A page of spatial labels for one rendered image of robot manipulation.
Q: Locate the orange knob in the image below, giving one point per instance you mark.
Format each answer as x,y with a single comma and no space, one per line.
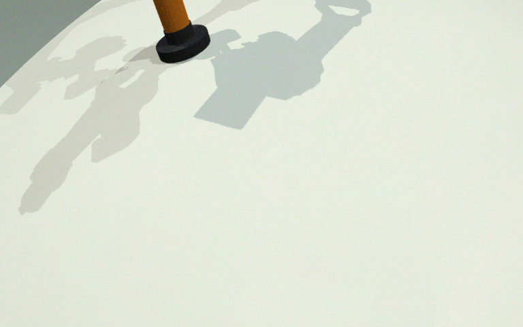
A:
172,14

